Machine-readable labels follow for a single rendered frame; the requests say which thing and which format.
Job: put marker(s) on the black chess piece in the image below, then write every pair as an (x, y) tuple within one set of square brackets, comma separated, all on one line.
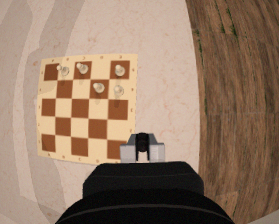
[(142, 143)]

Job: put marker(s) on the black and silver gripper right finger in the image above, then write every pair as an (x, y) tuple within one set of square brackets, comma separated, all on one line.
[(155, 150)]

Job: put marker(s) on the chessboard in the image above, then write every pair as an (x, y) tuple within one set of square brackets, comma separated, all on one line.
[(76, 123)]

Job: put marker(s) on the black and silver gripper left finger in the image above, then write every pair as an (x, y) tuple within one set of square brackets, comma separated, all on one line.
[(129, 152)]

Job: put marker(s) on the white pawn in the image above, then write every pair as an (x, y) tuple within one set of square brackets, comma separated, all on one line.
[(119, 70), (82, 68), (99, 86), (118, 90), (64, 71)]

